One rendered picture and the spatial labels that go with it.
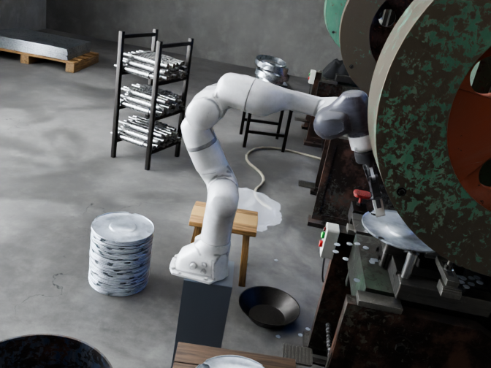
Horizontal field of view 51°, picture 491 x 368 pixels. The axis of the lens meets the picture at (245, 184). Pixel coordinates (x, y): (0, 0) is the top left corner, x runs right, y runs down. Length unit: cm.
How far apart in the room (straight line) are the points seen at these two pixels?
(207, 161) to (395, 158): 70
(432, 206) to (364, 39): 180
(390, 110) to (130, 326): 159
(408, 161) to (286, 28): 710
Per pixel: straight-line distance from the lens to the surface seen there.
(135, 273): 254
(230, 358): 178
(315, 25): 829
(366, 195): 216
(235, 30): 837
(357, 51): 302
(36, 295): 260
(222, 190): 174
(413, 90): 123
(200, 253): 191
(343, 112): 157
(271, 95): 160
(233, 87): 160
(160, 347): 232
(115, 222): 256
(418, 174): 130
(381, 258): 188
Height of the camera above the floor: 155
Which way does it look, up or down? 23 degrees down
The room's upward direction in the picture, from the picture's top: 10 degrees clockwise
